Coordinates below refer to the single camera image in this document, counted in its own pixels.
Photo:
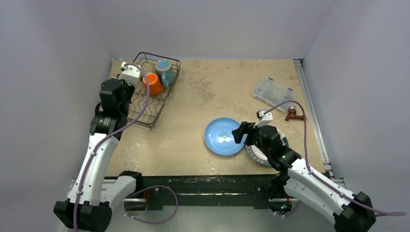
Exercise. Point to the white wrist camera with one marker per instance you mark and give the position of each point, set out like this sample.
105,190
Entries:
130,74
264,118

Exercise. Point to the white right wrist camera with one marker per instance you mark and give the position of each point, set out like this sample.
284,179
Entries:
264,118

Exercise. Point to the blue plate with bamboo pattern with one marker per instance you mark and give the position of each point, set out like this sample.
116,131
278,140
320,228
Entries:
219,139

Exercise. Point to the red translucent cup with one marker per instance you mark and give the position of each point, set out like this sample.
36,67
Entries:
154,82

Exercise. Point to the black wire dish rack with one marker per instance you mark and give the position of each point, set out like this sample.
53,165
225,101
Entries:
149,116

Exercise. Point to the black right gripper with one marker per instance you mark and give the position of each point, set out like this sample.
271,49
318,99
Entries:
249,134

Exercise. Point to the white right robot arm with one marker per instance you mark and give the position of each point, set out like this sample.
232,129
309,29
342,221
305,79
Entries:
349,212

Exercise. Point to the blue butterfly mug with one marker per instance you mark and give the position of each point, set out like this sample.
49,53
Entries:
165,70

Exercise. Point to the striped rim white plate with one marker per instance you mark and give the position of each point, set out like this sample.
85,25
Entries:
258,156

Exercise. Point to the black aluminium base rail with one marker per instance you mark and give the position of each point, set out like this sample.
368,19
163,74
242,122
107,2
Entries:
258,191

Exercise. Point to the clear plastic screw box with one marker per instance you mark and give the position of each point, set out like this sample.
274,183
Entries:
272,93

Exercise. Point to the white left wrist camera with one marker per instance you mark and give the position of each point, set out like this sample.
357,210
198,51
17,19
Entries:
130,74

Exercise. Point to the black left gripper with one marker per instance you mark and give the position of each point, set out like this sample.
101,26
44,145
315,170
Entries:
130,87

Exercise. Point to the brown pipe fitting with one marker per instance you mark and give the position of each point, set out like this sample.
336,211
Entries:
292,114

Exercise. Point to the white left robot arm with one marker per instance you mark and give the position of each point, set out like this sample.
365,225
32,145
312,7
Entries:
88,205

